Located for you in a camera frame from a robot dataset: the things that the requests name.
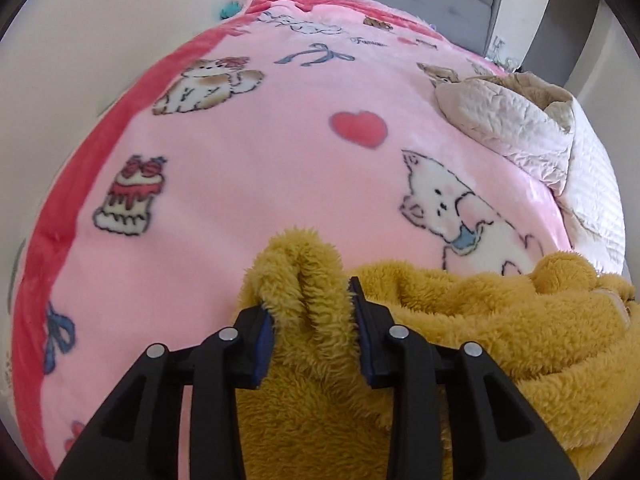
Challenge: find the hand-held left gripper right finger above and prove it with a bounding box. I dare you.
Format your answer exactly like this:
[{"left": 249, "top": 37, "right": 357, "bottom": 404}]
[{"left": 348, "top": 275, "right": 583, "bottom": 480}]

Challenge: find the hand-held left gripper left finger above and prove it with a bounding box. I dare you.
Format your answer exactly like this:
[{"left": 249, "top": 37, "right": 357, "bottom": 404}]
[{"left": 52, "top": 306, "right": 276, "bottom": 480}]

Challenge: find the yellow fleece hooded jacket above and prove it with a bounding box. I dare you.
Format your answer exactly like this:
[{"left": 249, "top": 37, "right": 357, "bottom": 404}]
[{"left": 232, "top": 227, "right": 640, "bottom": 480}]

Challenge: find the pink printed blanket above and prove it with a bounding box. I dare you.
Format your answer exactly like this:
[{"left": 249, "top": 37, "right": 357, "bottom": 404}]
[{"left": 7, "top": 0, "right": 576, "bottom": 480}]

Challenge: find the white quilted duvet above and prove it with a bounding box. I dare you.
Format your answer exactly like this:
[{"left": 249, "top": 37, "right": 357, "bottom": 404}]
[{"left": 432, "top": 72, "right": 628, "bottom": 273}]

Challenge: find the brown plush cloth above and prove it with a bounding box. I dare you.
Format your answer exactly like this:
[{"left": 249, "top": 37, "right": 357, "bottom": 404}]
[{"left": 500, "top": 72, "right": 573, "bottom": 111}]

